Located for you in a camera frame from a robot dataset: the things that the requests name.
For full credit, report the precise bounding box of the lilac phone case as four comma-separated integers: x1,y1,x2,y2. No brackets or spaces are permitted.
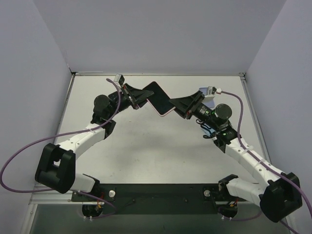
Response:
199,86,215,109

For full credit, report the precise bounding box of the phone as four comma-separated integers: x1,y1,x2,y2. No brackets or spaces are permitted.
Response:
143,81,175,117

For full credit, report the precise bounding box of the light blue phone case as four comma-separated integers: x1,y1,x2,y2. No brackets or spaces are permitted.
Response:
201,125,215,137

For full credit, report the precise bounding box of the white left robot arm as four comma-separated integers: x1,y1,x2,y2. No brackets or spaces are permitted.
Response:
35,84,154,201

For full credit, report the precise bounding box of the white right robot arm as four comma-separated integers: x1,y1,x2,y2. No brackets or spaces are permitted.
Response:
169,91,302,222

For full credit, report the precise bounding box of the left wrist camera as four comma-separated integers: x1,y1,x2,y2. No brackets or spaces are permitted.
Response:
113,74,125,86

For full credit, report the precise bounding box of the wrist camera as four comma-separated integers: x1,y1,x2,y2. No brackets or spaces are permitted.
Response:
113,74,125,86
203,86,222,99

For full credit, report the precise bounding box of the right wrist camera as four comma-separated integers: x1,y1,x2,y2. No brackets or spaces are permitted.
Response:
203,86,222,99

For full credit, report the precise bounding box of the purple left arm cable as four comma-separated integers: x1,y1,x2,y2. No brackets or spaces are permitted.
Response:
0,78,122,219

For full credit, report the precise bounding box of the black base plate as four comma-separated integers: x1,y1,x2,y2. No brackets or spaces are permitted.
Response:
71,183,240,217

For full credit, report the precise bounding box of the aluminium front rail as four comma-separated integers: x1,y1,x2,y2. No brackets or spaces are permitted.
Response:
29,190,72,205

